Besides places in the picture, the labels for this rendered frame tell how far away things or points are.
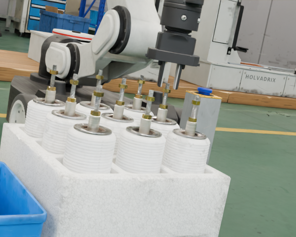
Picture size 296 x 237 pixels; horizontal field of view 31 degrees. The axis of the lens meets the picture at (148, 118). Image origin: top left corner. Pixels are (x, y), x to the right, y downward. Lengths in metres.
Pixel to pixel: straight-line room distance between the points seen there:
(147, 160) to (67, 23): 4.70
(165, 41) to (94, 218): 0.44
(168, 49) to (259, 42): 7.11
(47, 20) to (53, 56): 3.95
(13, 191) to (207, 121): 0.55
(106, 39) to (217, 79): 2.35
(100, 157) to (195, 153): 0.22
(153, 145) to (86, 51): 0.78
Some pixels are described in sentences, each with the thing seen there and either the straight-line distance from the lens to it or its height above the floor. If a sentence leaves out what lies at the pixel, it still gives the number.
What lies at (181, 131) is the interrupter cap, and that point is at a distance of 1.17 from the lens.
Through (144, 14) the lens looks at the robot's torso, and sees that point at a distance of 1.57.
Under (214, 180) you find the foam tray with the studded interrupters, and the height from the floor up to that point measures 0.17.
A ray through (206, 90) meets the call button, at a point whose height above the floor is 0.33.
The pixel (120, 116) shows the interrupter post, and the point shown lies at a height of 0.26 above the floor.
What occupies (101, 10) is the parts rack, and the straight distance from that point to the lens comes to 6.19.
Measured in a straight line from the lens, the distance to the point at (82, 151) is 1.00.
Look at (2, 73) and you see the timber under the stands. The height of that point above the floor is 0.04.
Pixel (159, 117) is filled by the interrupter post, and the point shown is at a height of 0.26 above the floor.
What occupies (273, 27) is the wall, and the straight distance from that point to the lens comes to 8.13.
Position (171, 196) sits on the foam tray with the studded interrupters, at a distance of 1.09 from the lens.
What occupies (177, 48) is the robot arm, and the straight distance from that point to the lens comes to 1.21.
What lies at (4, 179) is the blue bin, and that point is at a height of 0.09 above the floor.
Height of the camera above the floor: 0.48
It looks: 10 degrees down
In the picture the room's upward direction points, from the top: 10 degrees clockwise
